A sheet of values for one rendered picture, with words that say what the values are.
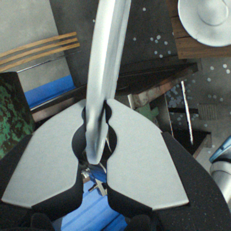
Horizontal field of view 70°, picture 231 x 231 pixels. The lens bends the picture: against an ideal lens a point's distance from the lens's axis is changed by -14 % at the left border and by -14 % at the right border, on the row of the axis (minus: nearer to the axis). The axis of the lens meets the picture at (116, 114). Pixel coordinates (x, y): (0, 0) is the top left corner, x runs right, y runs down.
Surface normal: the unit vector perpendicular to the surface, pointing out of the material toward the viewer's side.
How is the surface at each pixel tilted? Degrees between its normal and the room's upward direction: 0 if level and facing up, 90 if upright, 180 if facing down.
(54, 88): 90
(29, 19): 90
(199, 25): 0
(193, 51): 0
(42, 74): 90
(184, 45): 0
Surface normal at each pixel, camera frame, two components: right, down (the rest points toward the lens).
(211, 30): -0.68, 0.40
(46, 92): 0.68, 0.03
